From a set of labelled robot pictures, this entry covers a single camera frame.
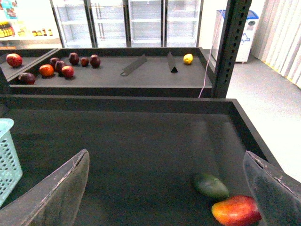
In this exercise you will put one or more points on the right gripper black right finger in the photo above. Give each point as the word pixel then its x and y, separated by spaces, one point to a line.
pixel 277 195

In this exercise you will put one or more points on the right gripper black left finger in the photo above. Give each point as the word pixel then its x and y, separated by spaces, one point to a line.
pixel 55 200

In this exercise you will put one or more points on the turquoise plastic shopping basket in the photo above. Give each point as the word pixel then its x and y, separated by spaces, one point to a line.
pixel 10 168

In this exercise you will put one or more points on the red orange mango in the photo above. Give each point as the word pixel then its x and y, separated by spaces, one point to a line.
pixel 239 210

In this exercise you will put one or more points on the green avocado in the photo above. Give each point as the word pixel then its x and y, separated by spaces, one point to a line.
pixel 210 186

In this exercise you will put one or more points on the black near right display tray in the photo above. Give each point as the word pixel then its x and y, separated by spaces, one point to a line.
pixel 143 153

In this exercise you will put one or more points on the dark fruit front of pile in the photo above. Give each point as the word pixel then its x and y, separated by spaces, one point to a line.
pixel 27 78

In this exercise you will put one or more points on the red orange fruit in pile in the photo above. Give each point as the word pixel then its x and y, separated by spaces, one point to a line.
pixel 67 71

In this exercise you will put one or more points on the dark fruit pile centre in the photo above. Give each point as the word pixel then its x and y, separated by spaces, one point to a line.
pixel 59 65

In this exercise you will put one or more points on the dark fruit pile back left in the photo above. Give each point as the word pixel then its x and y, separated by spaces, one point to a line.
pixel 53 61

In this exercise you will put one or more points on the small dark red fruit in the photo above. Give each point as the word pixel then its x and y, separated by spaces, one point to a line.
pixel 84 61

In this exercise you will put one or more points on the dark fruit pile right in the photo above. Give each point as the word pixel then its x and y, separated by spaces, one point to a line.
pixel 95 61

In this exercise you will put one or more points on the black flat tray divider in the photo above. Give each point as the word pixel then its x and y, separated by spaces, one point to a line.
pixel 134 65

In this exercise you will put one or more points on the black far right display tray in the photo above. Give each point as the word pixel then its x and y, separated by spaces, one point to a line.
pixel 152 79

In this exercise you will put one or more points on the white blue chest freezer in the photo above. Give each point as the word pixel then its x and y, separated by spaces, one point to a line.
pixel 247 36

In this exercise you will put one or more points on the yellow lemon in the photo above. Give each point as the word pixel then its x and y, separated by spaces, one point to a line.
pixel 188 59

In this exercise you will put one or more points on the black triangular tray divider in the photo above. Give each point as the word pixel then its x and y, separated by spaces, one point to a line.
pixel 171 63

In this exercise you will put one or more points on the glass door refrigerator row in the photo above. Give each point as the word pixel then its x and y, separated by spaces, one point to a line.
pixel 128 23

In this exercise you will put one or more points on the white shelf with bottles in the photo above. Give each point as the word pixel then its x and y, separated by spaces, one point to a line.
pixel 28 24

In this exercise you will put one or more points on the red apple behind post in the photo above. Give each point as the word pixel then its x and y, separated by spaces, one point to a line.
pixel 14 60

